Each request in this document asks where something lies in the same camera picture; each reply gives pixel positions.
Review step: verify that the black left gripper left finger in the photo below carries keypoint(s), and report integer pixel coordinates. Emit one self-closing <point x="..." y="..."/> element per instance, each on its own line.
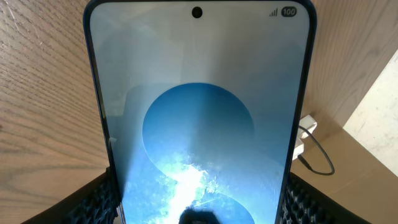
<point x="95" y="202"/>

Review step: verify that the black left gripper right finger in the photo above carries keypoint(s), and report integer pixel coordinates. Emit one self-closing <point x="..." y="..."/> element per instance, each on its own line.
<point x="304" y="204"/>

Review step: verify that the blue Galaxy smartphone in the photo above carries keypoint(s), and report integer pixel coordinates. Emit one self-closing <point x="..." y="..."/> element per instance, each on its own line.
<point x="200" y="103"/>

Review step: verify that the white USB charger plug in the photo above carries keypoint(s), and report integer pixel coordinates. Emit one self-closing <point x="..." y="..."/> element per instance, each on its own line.
<point x="309" y="124"/>

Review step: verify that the white power strip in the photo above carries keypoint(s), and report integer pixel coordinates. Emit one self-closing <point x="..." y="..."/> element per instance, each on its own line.
<point x="298" y="149"/>

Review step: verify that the brown cardboard sheet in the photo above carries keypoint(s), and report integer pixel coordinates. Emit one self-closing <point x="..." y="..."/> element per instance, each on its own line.
<point x="361" y="183"/>

